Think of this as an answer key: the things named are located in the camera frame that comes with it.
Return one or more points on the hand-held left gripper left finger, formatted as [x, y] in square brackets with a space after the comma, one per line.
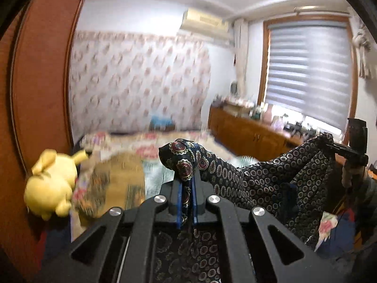
[178, 209]

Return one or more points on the blue folded cloth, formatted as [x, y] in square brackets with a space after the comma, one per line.
[161, 121]

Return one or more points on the person's right hand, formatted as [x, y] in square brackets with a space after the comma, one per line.
[350, 175]

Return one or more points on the beige air conditioner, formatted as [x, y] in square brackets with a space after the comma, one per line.
[203, 25]

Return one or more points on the wooden cabinet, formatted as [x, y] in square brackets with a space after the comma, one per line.
[250, 132]

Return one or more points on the grey striped window blind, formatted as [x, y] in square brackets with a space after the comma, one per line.
[309, 73]

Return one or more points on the small desk fan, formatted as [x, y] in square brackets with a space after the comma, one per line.
[234, 88]

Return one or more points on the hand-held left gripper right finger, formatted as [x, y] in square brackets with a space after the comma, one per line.
[195, 209]

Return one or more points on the curtain rail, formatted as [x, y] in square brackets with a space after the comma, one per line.
[321, 9]

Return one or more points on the pink bottle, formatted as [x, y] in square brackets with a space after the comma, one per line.
[267, 112]

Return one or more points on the dark blue patterned shirt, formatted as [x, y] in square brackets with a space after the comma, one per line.
[235, 177]

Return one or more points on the floral blanket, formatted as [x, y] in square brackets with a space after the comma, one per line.
[123, 177]

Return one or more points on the yellow plush toy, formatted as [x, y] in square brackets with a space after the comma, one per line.
[50, 185]

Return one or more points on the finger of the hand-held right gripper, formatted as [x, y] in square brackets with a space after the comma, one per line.
[337, 148]

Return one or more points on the white tied curtain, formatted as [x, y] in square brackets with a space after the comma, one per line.
[363, 44]
[241, 59]

